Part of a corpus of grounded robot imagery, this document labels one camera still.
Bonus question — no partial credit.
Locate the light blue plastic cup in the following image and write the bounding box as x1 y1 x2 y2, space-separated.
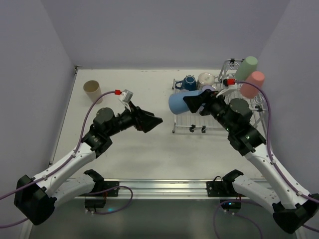
168 90 202 115

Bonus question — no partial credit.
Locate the aluminium mounting rail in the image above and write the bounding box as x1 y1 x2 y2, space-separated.
79 178 240 200

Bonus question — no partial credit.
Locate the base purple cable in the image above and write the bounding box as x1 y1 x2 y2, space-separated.
86 185 134 215
214 199 265 239

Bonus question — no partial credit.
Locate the white patterned mug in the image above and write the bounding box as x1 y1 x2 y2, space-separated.
197 72 215 89

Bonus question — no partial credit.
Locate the green plastic cup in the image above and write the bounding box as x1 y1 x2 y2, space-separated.
235 56 258 81

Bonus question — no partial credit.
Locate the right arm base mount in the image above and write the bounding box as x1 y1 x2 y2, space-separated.
206 169 244 213

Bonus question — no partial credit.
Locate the lavender plastic cup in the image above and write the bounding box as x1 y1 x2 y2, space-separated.
201 86 216 92

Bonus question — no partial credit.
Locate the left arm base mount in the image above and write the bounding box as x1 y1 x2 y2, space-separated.
84 169 120 214

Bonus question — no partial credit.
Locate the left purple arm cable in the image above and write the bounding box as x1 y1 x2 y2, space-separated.
0 89 122 227

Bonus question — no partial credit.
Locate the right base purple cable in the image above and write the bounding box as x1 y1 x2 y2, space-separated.
214 199 265 239

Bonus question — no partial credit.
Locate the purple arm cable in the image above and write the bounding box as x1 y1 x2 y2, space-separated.
228 78 319 231
0 89 122 227

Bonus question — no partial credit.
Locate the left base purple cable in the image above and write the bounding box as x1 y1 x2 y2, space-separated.
86 185 134 215

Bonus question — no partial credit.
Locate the beige plastic cup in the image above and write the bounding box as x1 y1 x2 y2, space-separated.
83 80 102 102

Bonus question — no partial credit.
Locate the pink plastic cup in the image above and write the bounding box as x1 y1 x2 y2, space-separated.
240 71 266 99

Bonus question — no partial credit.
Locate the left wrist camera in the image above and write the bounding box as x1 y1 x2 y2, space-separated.
119 89 134 104

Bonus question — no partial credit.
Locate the dark blue ceramic mug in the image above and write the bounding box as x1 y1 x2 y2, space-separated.
174 75 197 91

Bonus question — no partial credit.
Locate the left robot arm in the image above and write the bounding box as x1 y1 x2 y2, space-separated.
14 102 163 226

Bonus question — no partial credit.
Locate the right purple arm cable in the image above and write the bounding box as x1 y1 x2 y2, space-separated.
228 78 319 231

